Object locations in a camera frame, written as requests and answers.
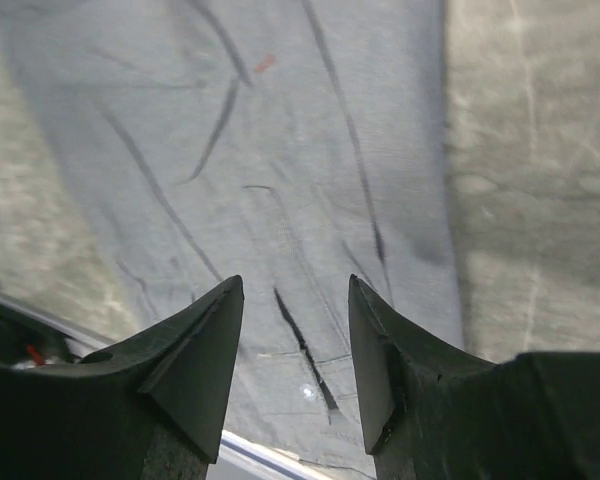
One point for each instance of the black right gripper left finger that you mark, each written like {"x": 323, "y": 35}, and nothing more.
{"x": 149, "y": 407}

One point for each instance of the grey long sleeve shirt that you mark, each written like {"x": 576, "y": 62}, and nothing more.
{"x": 293, "y": 143}

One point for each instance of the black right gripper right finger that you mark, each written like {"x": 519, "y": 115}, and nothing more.
{"x": 432, "y": 411}

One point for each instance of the aluminium frame rail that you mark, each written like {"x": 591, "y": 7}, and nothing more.
{"x": 238, "y": 457}

